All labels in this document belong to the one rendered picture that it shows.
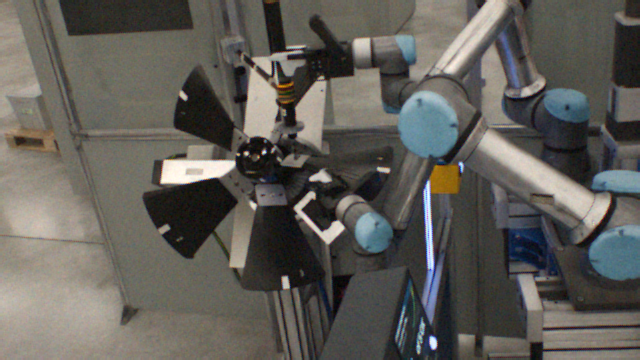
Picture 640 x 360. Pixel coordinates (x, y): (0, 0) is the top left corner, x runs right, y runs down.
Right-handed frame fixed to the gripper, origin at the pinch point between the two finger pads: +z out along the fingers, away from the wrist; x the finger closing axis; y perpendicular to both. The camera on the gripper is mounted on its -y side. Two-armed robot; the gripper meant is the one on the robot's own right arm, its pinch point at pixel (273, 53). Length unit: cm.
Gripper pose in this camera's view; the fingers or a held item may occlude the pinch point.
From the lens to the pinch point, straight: 166.0
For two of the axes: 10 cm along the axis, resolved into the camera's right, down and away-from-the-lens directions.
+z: -9.9, 0.6, 1.3
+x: 0.9, -4.4, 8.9
